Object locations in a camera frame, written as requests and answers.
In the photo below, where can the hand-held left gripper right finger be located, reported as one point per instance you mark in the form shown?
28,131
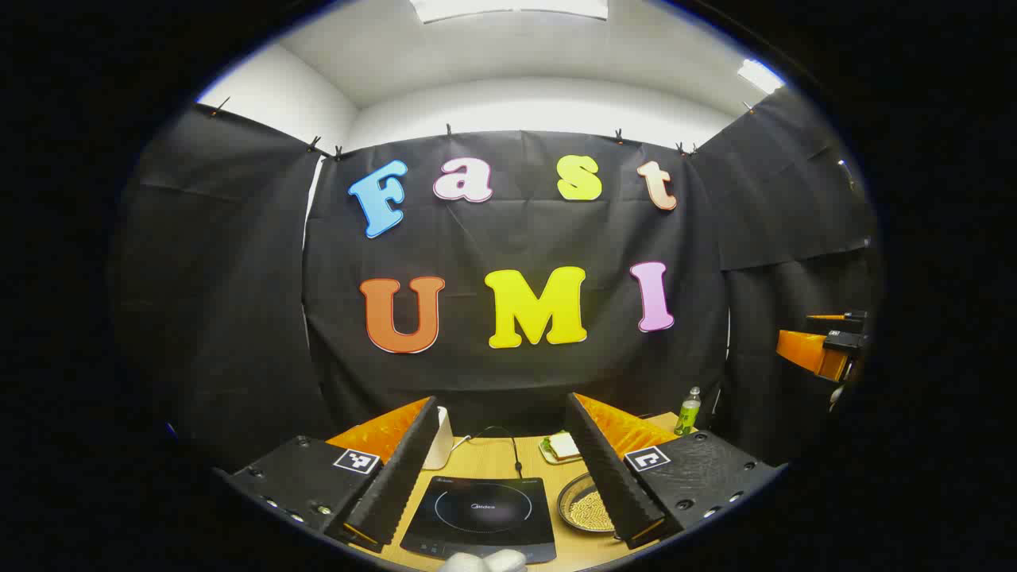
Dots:
608,477

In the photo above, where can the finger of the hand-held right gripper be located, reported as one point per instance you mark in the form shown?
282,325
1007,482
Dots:
854,316
798,345

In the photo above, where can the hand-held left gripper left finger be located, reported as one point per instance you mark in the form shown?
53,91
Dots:
397,477

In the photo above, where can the stainless steel pot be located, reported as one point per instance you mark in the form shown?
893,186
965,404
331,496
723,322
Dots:
574,494

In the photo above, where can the black induction cooktop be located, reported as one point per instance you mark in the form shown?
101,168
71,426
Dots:
477,520

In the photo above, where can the pile of yellow soybeans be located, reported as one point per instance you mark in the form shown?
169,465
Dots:
594,512

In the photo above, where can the white bread sandwich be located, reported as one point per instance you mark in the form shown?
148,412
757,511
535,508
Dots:
564,446

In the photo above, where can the white toaster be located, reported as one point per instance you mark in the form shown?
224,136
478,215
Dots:
442,445

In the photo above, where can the white rectangular plate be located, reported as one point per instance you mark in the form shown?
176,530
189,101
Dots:
548,454

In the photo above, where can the green drink bottle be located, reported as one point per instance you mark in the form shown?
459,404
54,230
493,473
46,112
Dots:
686,413

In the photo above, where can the small ceiling light panel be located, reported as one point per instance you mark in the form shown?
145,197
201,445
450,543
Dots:
759,75

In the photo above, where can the row of black cloth clips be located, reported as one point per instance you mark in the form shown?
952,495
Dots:
314,145

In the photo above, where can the large ceiling light panel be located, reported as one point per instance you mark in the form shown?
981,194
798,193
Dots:
508,8

